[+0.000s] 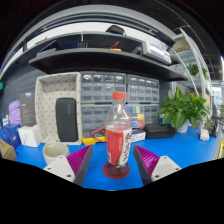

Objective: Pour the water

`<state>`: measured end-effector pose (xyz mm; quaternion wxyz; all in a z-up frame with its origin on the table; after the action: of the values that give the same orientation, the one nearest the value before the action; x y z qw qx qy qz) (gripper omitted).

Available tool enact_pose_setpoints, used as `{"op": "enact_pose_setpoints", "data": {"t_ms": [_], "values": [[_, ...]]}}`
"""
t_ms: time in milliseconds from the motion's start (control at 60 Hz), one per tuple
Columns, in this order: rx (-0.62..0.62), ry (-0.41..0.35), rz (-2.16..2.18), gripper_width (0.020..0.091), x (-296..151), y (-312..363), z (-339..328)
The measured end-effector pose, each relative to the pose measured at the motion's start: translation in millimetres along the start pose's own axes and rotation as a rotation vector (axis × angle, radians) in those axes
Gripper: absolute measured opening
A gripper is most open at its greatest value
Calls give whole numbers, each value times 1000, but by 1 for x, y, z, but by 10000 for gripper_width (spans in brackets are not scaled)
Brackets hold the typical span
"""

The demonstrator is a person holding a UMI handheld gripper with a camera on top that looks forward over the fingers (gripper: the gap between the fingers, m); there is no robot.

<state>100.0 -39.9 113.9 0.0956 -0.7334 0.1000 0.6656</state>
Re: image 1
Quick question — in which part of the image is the cream and grey mug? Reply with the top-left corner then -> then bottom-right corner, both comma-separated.
42,141 -> 72,166

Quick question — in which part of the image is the black rectangular zip case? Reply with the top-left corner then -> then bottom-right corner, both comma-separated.
55,97 -> 79,143

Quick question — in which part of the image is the flat black box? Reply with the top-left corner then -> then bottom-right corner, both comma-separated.
144,123 -> 177,140

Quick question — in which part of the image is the small black white-labelled box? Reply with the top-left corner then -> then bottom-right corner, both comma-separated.
130,128 -> 147,144

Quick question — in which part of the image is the green potted plant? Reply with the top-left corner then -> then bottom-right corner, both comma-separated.
156,87 -> 212,134

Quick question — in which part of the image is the white dotted storage tray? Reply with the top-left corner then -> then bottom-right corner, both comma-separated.
34,71 -> 83,146

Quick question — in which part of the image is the black wall shelf unit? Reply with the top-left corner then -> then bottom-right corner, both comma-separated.
0,24 -> 189,83

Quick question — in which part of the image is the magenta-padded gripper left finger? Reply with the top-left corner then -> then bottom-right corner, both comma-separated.
43,144 -> 95,187

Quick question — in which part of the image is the dark grey flat box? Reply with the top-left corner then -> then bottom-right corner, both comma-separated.
19,92 -> 37,127

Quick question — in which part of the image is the dark grey pegboard panel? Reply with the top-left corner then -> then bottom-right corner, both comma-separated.
0,64 -> 48,118

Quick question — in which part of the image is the clear organizer with coloured parts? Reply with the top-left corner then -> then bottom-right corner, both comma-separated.
127,105 -> 146,130

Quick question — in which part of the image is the flat round red coaster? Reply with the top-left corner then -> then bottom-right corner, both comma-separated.
102,162 -> 131,180

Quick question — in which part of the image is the white cardboard box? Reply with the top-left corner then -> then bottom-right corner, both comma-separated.
17,124 -> 43,148

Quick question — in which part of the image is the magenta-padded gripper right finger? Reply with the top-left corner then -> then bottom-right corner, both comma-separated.
132,144 -> 183,187

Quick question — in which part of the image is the red-labelled clear drink bottle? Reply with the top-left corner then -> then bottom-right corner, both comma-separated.
104,91 -> 133,178

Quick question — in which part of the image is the white metal shelving rack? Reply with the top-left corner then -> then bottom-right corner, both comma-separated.
171,28 -> 224,101

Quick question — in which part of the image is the yellow multimeter with red leads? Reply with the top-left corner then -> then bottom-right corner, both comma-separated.
81,126 -> 108,146

